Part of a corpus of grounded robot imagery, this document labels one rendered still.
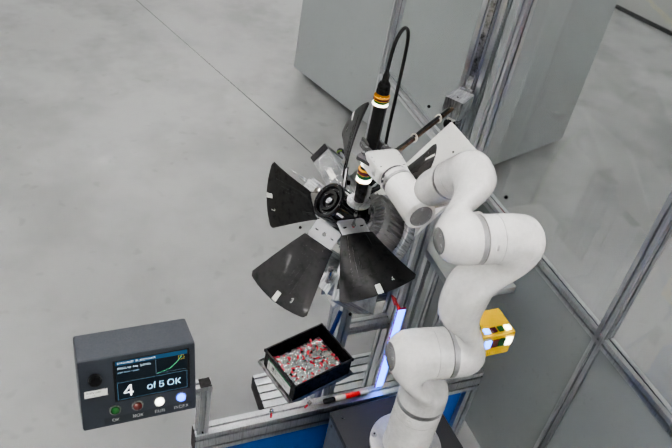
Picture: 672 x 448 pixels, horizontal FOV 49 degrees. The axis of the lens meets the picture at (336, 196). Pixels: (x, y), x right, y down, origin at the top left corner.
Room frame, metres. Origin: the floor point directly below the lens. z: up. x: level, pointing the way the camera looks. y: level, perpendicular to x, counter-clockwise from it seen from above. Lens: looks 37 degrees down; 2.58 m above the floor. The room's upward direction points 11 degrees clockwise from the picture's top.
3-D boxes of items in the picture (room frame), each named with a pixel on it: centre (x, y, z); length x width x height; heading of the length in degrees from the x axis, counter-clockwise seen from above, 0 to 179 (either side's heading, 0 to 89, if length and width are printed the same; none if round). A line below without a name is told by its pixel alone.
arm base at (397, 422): (1.19, -0.30, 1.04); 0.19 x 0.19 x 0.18
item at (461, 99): (2.30, -0.36, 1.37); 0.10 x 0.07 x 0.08; 153
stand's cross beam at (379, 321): (1.97, -0.20, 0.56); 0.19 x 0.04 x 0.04; 118
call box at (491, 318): (1.56, -0.50, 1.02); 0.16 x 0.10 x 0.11; 118
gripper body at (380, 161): (1.65, -0.12, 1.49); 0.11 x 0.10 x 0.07; 28
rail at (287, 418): (1.38, -0.15, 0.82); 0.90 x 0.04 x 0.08; 118
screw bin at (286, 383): (1.49, -0.01, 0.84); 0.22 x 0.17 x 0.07; 134
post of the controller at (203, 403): (1.18, 0.23, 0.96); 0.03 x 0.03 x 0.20; 28
